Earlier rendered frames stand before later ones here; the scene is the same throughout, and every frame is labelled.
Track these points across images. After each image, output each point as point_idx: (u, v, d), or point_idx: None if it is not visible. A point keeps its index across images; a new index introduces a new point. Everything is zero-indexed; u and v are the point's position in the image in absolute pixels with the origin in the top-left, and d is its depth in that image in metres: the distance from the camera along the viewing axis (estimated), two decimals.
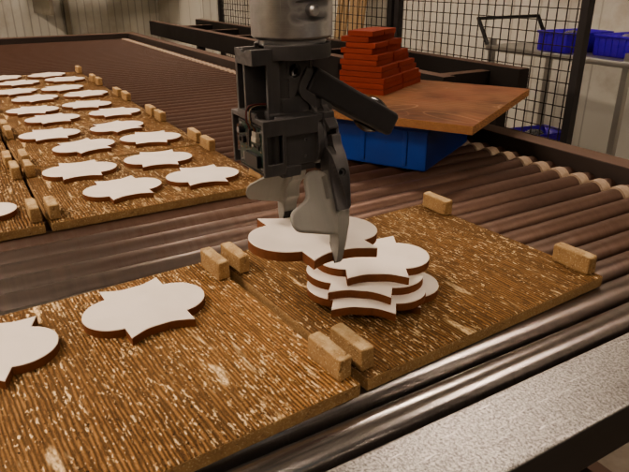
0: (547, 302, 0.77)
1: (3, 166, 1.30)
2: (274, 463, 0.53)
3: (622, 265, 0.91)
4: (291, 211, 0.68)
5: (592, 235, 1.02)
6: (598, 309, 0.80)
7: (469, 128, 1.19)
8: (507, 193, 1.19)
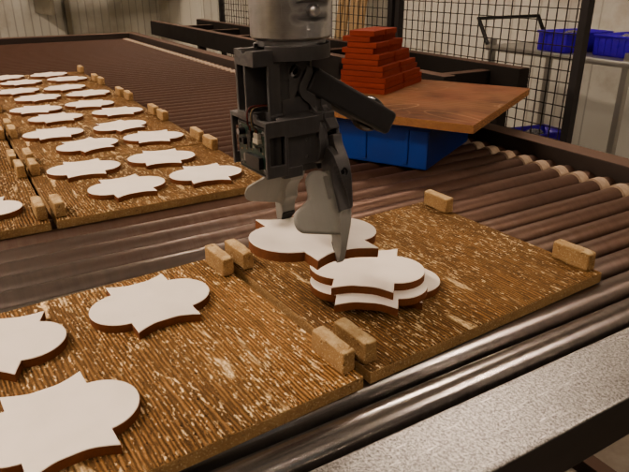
0: (547, 297, 0.78)
1: (7, 165, 1.31)
2: (280, 453, 0.54)
3: (621, 261, 0.92)
4: (289, 212, 0.68)
5: (592, 232, 1.03)
6: (597, 304, 0.81)
7: (470, 126, 1.21)
8: (507, 191, 1.20)
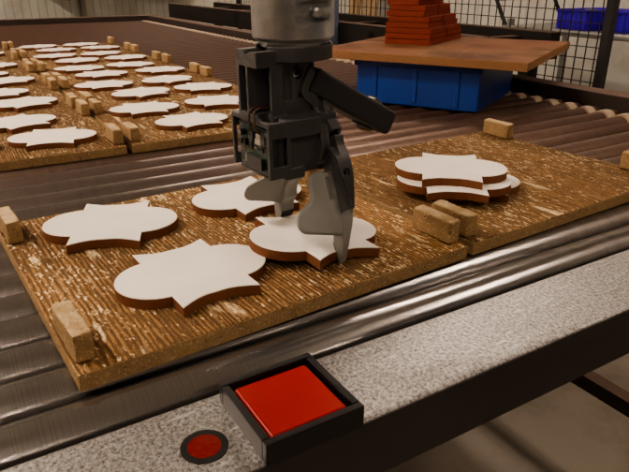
0: (623, 195, 0.81)
1: (67, 107, 1.34)
2: (406, 302, 0.57)
3: None
4: (288, 211, 0.68)
5: None
6: None
7: (524, 65, 1.23)
8: (560, 126, 1.24)
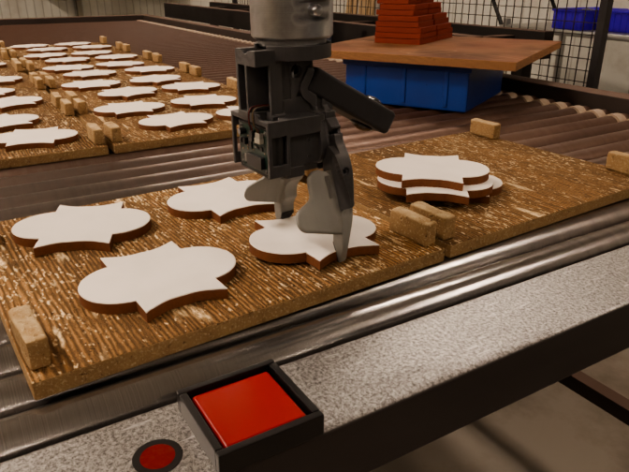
0: (607, 196, 0.80)
1: (52, 107, 1.33)
2: (378, 306, 0.56)
3: None
4: (288, 212, 0.68)
5: None
6: None
7: (513, 64, 1.22)
8: (548, 126, 1.22)
